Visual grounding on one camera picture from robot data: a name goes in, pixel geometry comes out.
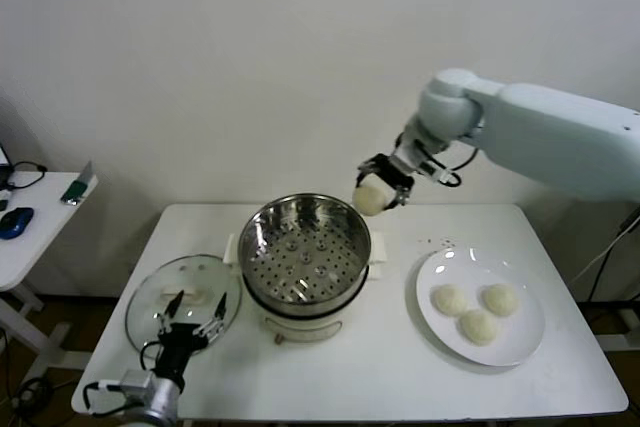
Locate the blue computer mouse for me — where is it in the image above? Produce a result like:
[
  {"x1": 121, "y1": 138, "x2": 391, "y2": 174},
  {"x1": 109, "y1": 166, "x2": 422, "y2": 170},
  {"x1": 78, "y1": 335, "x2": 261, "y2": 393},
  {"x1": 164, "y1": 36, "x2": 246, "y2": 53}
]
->
[{"x1": 0, "y1": 206, "x2": 35, "y2": 241}]

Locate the white steamed baozi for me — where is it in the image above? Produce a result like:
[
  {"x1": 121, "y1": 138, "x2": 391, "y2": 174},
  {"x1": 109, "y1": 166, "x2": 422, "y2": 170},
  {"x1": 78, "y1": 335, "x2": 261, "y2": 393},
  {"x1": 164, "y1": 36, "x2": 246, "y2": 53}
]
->
[
  {"x1": 458, "y1": 309, "x2": 501, "y2": 347},
  {"x1": 352, "y1": 181, "x2": 393, "y2": 219},
  {"x1": 430, "y1": 283, "x2": 470, "y2": 318},
  {"x1": 481, "y1": 282, "x2": 521, "y2": 319}
]

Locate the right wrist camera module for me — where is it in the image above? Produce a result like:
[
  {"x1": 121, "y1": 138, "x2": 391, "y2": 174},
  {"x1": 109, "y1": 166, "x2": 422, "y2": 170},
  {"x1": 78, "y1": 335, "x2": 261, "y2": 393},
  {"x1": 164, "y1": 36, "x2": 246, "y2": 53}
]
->
[{"x1": 422, "y1": 159, "x2": 462, "y2": 189}]

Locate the black floor cable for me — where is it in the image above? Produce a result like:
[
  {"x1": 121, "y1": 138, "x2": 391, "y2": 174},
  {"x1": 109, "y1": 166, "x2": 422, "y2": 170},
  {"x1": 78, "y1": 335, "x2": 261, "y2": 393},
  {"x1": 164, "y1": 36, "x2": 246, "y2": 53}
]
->
[{"x1": 9, "y1": 375, "x2": 56, "y2": 416}]

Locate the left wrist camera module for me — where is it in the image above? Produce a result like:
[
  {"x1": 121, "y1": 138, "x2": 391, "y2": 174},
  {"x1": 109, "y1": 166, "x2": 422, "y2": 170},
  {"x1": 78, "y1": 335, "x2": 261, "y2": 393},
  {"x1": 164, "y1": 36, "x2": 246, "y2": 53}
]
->
[{"x1": 121, "y1": 369, "x2": 157, "y2": 398}]

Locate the white side table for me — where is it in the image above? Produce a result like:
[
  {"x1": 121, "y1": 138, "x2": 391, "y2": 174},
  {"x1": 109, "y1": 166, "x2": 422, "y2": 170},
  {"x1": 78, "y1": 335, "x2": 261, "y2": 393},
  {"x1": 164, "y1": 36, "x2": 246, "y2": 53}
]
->
[{"x1": 0, "y1": 170, "x2": 100, "y2": 373}]

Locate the white electric cooker base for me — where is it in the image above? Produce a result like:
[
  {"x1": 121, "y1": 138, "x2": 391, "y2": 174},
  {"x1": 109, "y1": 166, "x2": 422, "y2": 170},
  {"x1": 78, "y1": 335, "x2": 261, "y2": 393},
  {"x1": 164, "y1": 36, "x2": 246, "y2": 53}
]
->
[{"x1": 241, "y1": 262, "x2": 386, "y2": 347}]

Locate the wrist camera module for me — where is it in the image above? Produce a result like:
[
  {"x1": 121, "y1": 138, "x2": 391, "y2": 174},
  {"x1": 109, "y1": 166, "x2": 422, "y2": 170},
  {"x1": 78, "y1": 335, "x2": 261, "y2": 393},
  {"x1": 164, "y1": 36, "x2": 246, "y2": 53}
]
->
[
  {"x1": 422, "y1": 159, "x2": 462, "y2": 189},
  {"x1": 121, "y1": 369, "x2": 157, "y2": 398}
]

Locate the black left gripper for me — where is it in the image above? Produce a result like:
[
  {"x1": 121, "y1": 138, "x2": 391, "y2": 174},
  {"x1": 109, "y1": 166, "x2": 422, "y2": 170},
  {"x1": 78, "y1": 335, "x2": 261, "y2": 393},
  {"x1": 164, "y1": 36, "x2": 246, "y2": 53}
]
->
[{"x1": 152, "y1": 289, "x2": 229, "y2": 382}]

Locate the steel perforated steamer basket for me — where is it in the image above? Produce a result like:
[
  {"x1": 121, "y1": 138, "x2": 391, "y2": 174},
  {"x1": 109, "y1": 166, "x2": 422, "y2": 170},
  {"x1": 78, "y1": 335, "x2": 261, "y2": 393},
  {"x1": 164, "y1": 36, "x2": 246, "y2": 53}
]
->
[{"x1": 222, "y1": 192, "x2": 391, "y2": 317}]

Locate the white hanging cable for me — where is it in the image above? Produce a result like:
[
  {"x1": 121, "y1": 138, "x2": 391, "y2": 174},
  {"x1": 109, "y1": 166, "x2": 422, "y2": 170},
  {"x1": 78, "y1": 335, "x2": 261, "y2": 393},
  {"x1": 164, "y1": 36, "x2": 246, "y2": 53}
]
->
[{"x1": 572, "y1": 219, "x2": 640, "y2": 284}]

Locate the glass lid white handle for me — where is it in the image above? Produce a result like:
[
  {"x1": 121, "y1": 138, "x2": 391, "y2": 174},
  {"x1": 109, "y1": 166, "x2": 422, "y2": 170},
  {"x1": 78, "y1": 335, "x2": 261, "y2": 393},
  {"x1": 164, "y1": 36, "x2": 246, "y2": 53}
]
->
[{"x1": 124, "y1": 254, "x2": 244, "y2": 361}]

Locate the white frame base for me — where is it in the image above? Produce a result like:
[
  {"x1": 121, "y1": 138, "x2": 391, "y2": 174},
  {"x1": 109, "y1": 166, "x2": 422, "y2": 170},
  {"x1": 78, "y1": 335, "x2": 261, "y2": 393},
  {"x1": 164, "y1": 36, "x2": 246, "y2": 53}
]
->
[{"x1": 579, "y1": 296, "x2": 640, "y2": 354}]

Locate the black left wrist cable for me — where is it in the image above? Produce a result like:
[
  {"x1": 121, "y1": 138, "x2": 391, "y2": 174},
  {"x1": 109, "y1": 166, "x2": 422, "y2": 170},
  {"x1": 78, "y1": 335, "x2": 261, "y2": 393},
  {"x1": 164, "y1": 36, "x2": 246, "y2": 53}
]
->
[{"x1": 82, "y1": 339, "x2": 164, "y2": 416}]

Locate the green silver packet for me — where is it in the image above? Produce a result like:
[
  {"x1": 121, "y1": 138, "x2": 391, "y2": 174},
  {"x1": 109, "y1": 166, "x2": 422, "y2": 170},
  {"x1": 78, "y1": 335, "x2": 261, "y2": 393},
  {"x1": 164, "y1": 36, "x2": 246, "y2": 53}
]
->
[{"x1": 59, "y1": 160, "x2": 98, "y2": 207}]

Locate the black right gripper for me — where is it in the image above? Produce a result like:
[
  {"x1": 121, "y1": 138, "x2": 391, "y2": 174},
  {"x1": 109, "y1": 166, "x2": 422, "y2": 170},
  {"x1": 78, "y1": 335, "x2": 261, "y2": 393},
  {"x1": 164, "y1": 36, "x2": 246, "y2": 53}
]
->
[{"x1": 355, "y1": 152, "x2": 417, "y2": 209}]

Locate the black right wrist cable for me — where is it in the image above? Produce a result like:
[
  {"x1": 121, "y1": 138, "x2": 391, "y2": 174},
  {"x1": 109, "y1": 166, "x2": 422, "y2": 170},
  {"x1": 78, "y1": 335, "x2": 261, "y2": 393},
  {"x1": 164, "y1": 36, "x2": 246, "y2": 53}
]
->
[{"x1": 427, "y1": 139, "x2": 480, "y2": 172}]

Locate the white round plate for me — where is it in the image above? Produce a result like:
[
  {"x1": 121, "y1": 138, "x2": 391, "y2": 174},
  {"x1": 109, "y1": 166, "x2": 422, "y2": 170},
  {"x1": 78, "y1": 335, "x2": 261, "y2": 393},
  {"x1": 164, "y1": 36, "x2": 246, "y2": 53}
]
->
[{"x1": 415, "y1": 245, "x2": 546, "y2": 367}]

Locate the black hanging cable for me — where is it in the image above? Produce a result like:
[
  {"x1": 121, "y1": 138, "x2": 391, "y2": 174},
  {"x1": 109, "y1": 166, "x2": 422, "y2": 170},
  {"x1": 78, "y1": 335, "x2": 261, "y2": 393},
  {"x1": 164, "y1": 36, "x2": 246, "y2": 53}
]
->
[{"x1": 589, "y1": 231, "x2": 631, "y2": 303}]

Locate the dark power adapter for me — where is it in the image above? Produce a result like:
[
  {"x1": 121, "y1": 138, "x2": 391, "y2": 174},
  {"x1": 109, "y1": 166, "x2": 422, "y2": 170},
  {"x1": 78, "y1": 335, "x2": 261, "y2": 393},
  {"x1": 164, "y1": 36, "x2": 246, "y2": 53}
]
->
[{"x1": 619, "y1": 206, "x2": 640, "y2": 237}]

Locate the black cable loop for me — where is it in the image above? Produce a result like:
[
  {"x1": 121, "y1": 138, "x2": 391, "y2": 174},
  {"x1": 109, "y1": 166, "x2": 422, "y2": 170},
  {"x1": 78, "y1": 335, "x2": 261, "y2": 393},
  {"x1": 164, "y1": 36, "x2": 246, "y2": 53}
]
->
[{"x1": 5, "y1": 161, "x2": 49, "y2": 193}]

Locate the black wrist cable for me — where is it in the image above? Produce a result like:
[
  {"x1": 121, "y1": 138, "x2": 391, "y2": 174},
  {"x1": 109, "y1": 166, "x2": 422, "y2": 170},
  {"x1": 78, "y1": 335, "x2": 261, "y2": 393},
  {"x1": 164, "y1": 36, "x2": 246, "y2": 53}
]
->
[
  {"x1": 82, "y1": 339, "x2": 164, "y2": 416},
  {"x1": 427, "y1": 139, "x2": 480, "y2": 172}
]

